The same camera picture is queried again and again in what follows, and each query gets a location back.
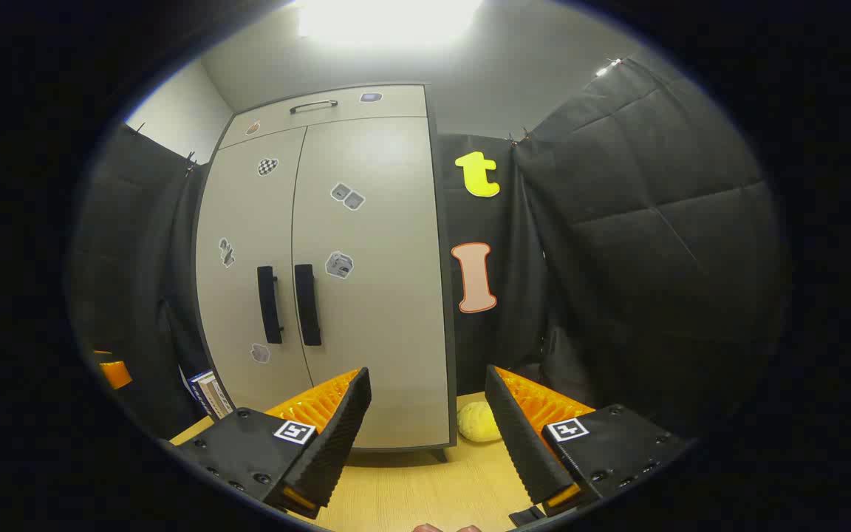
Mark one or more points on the black backdrop cloth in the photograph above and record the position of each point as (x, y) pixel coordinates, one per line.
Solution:
(640, 244)

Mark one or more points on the ceiling light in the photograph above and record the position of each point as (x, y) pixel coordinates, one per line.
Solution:
(388, 18)

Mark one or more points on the white book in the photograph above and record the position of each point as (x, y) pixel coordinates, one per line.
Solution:
(217, 391)

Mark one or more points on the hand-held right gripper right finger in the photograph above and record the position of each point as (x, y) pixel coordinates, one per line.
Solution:
(518, 436)

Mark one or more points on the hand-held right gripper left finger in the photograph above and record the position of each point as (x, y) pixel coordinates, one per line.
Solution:
(340, 436)

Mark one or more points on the dark blue book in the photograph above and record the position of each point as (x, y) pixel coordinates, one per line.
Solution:
(196, 391)

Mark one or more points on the yellow sponge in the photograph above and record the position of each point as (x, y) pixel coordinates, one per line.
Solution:
(477, 425)

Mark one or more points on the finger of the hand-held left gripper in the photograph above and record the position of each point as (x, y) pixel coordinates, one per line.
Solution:
(115, 373)

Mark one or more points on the beige double-door shoe cabinet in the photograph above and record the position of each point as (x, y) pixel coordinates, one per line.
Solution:
(396, 102)

